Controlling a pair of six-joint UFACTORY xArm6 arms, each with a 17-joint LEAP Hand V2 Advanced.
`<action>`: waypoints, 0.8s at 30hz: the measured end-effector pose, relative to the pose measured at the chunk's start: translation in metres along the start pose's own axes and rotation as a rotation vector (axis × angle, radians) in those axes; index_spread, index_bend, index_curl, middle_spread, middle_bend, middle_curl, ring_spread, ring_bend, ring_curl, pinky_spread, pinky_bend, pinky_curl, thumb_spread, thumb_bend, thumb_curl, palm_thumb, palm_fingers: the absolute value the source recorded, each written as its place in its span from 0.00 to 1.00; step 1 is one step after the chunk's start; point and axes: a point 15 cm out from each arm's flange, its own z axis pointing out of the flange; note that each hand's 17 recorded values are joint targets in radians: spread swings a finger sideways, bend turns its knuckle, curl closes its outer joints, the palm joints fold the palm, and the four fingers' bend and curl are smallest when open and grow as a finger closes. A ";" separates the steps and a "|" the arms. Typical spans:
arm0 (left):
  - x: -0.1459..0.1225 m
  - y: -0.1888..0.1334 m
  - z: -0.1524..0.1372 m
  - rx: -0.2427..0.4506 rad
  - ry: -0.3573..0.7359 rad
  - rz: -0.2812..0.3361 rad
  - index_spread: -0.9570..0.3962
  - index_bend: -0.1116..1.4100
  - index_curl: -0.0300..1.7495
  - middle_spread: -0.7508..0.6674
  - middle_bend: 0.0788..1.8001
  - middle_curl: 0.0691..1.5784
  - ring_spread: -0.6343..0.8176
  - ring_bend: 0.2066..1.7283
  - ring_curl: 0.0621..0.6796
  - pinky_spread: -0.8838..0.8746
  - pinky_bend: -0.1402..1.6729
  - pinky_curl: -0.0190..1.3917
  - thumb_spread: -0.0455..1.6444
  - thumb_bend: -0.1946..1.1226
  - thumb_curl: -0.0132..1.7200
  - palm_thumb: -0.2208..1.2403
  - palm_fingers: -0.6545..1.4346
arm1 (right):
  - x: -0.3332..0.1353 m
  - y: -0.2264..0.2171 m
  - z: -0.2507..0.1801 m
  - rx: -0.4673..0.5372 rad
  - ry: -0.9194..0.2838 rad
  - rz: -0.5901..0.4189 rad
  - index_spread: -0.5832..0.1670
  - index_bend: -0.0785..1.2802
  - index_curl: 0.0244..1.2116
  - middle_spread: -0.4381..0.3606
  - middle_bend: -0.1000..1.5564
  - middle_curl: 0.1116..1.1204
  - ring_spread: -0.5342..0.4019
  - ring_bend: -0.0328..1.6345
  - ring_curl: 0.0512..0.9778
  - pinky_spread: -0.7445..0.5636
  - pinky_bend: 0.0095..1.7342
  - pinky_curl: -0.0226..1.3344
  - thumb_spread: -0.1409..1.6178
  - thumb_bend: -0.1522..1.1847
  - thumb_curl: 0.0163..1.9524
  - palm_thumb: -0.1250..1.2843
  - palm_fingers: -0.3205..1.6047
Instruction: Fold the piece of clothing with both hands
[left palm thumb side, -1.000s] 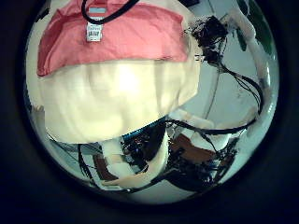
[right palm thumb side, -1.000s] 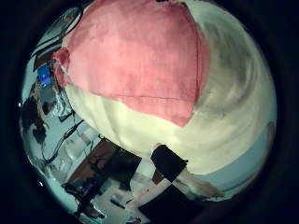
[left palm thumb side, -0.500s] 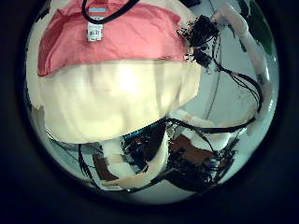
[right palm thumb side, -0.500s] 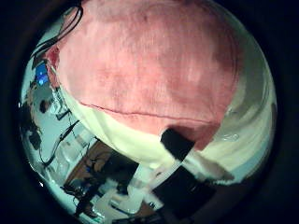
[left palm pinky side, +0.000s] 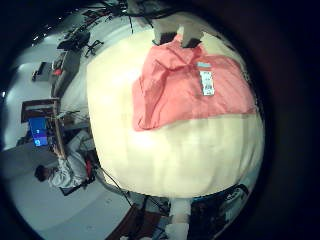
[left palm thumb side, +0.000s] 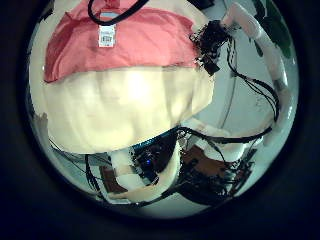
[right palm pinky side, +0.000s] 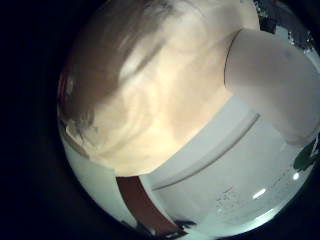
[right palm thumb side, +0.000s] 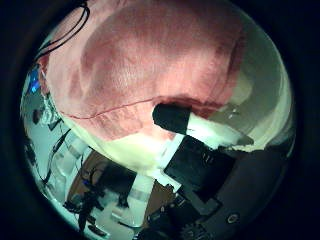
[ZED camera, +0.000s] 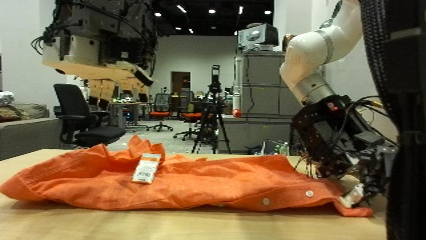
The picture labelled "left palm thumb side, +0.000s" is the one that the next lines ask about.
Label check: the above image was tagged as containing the brown wooden board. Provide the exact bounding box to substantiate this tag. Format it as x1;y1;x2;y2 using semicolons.
181;145;235;178

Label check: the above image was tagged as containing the teal table edge strip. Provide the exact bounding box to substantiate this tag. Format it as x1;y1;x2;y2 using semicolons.
132;127;181;150

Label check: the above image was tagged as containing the thick black cable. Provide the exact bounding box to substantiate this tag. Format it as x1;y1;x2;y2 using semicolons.
175;124;275;145

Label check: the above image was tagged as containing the orange button shirt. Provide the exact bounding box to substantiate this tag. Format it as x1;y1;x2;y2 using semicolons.
43;0;201;84

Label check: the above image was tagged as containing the dark green potted plant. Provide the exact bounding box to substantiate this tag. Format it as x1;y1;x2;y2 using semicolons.
251;0;294;60

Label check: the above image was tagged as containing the circuit board blue light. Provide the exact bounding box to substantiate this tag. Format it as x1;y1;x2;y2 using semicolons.
132;145;168;178

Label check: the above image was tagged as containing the thin black cable bundle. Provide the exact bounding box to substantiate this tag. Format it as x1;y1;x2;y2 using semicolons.
226;35;281;123

